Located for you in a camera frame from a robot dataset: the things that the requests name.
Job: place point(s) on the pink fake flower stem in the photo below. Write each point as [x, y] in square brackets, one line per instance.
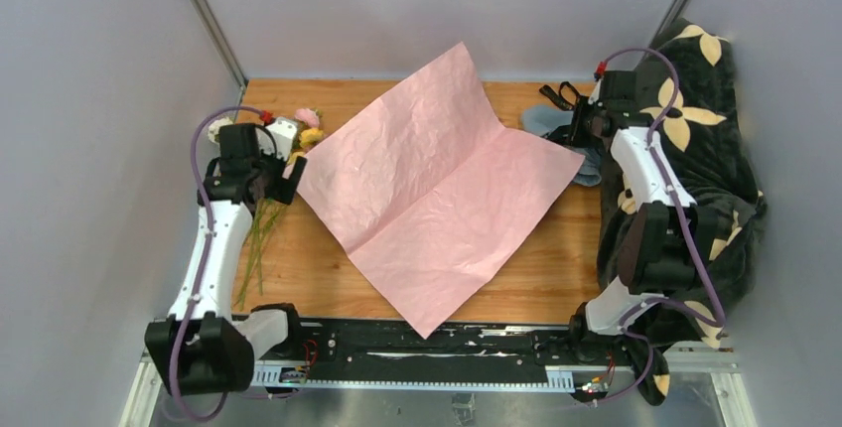
[311, 118]

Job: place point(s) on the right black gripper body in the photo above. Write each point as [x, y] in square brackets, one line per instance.
[584, 123]

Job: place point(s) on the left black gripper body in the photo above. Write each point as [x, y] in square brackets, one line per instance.
[271, 169]

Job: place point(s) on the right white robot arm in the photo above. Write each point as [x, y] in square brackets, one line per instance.
[659, 257]

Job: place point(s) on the dark floral blanket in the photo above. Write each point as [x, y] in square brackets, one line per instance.
[704, 146]

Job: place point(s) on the pink wrapping paper sheet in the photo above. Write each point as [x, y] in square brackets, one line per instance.
[429, 194]

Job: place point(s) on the yellow fake flower stem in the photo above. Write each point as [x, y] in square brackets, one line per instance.
[305, 141]

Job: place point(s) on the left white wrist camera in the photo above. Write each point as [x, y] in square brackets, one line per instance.
[284, 133]

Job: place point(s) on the white fake rose stem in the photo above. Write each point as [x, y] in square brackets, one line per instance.
[215, 126]

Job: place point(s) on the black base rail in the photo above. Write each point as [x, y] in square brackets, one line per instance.
[338, 353]

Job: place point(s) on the light blue cloth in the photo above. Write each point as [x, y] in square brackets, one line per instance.
[554, 125]

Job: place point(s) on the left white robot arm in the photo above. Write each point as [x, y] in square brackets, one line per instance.
[199, 348]

